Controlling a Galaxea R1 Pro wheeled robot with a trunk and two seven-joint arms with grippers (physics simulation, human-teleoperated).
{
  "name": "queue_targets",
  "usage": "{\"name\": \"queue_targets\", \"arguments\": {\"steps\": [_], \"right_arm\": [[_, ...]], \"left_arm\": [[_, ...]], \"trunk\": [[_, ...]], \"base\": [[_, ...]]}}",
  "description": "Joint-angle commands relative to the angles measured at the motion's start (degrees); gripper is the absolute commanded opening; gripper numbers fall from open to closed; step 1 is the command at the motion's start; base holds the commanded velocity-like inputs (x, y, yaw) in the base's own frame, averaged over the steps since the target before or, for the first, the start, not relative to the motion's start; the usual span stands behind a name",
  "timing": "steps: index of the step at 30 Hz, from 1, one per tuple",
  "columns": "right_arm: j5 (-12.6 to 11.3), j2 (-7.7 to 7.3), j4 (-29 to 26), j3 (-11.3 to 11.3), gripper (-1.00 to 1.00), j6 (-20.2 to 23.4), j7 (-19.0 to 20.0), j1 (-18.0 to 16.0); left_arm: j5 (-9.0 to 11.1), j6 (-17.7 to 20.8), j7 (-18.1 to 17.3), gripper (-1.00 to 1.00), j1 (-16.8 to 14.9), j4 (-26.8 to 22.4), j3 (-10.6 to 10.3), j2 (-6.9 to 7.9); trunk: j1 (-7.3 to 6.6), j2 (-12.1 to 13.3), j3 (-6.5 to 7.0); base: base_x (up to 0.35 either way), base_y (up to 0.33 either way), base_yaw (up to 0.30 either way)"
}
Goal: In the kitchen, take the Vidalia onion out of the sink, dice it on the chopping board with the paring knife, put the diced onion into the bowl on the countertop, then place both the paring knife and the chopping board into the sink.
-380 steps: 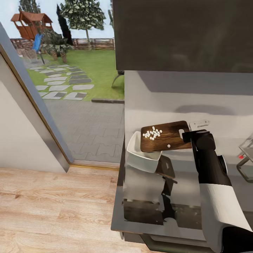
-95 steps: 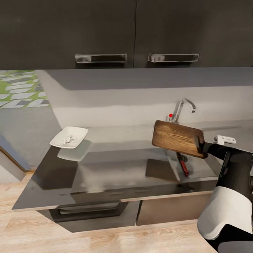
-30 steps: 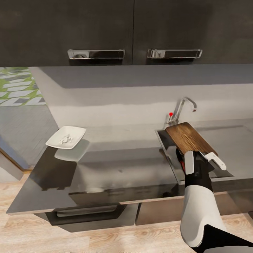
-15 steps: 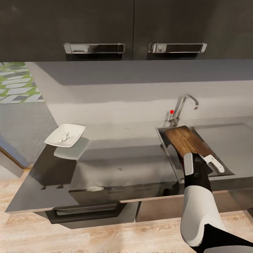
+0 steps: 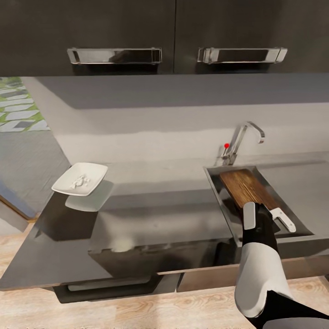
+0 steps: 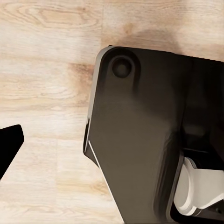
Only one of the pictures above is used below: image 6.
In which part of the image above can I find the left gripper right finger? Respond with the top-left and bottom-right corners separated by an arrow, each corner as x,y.
209,124 -> 224,161

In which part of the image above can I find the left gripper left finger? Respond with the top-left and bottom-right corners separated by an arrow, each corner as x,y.
0,124 -> 24,180

